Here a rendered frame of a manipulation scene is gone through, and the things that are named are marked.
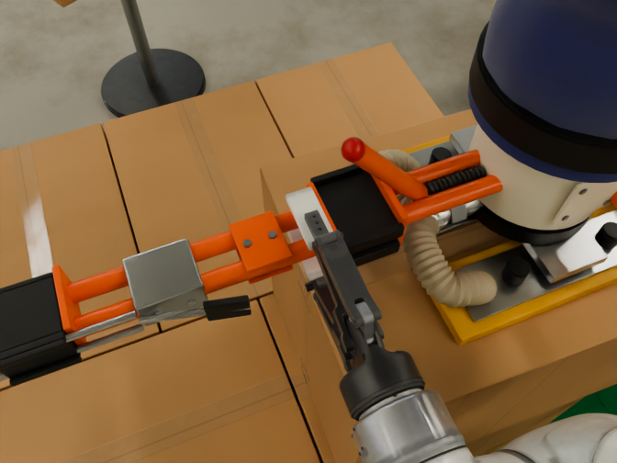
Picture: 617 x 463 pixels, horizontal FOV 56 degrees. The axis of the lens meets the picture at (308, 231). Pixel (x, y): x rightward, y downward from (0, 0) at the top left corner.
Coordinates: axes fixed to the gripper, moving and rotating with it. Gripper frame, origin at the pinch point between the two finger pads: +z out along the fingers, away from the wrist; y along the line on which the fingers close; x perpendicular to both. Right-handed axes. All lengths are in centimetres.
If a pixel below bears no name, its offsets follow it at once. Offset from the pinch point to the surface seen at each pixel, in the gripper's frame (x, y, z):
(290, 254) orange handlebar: -3.1, -1.5, -2.7
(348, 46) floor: 75, 109, 140
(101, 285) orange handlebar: -22.0, -0.7, 1.4
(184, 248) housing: -13.1, -1.6, 1.9
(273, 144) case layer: 14, 54, 57
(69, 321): -25.3, -2.4, -2.3
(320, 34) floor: 67, 109, 151
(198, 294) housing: -13.2, -0.3, -3.0
